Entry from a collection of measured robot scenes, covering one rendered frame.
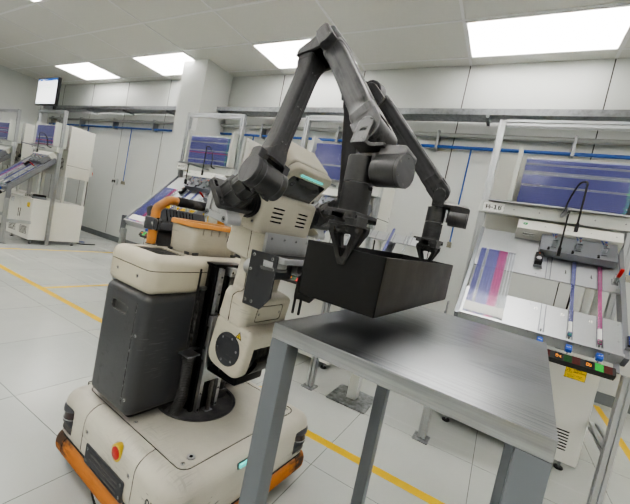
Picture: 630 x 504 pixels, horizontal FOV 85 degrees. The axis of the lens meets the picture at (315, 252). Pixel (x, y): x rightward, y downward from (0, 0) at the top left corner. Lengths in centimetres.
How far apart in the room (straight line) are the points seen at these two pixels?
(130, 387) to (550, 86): 409
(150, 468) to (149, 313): 42
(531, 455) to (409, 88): 416
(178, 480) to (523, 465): 84
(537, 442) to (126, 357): 108
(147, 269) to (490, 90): 378
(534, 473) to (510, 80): 397
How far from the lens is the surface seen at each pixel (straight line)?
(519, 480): 57
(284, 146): 90
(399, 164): 59
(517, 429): 55
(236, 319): 108
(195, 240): 126
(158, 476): 116
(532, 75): 431
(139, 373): 125
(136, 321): 120
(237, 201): 92
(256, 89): 558
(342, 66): 88
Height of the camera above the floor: 99
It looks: 4 degrees down
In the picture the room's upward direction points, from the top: 12 degrees clockwise
